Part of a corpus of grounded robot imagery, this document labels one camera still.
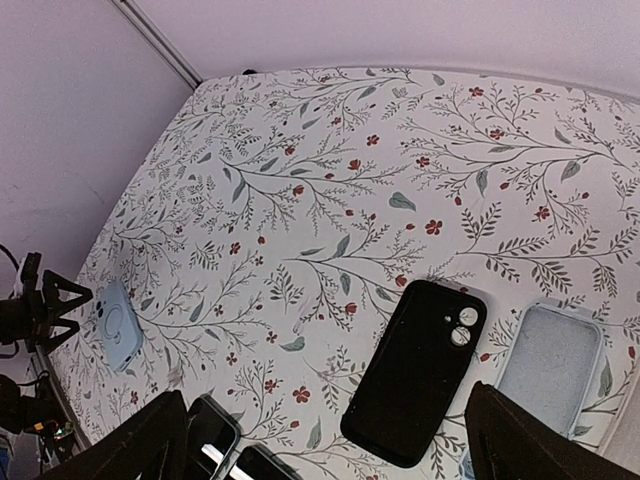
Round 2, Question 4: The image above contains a bare phone dark screen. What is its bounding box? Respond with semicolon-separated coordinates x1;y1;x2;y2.
183;395;240;480

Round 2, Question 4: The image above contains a floral table mat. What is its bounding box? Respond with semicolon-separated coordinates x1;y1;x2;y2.
51;68;639;479

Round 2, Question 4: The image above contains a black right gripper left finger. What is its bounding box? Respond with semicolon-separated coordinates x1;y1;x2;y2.
39;390;188;480

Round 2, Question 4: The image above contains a light blue cased phone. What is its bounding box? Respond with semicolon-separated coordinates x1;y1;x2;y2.
95;279;143;373

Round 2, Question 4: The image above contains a light blue case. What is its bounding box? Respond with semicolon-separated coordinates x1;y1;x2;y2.
489;299;604;439

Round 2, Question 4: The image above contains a black phone case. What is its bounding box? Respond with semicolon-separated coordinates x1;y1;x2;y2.
340;280;487;468

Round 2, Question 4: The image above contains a phone with dark screen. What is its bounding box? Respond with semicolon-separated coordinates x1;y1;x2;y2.
218;444;301;480

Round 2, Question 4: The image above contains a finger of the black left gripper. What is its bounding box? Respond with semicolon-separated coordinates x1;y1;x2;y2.
41;270;93;353

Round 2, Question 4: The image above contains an aluminium left corner post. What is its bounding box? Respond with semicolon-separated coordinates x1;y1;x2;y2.
109;0;203;90

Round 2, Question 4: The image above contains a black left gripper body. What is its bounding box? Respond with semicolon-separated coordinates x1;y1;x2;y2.
1;288;50;350

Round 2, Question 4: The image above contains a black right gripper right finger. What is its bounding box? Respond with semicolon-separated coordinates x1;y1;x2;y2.
465;381;639;480

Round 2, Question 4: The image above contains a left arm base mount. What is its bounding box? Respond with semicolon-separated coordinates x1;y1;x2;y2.
1;370;75;471

